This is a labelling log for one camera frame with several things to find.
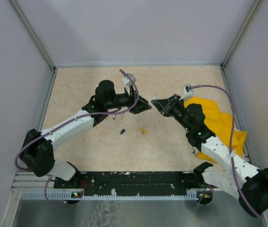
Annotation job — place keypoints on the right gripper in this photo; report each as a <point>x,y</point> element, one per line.
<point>163,105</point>

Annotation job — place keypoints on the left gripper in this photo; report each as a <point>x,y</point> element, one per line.
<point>132,98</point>

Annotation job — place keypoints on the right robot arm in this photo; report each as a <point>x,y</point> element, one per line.
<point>242,180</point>

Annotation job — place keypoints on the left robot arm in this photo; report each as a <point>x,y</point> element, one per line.
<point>38,149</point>

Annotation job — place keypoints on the yellow cloth bag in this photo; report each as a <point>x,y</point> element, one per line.
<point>220,123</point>

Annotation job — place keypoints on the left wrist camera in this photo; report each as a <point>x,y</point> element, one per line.
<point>127,83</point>

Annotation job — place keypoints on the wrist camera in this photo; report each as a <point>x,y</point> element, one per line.
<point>188,93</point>
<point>127,83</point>

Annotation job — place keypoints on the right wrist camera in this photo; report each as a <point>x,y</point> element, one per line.
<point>188,93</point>

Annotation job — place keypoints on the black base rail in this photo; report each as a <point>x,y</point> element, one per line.
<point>168,183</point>

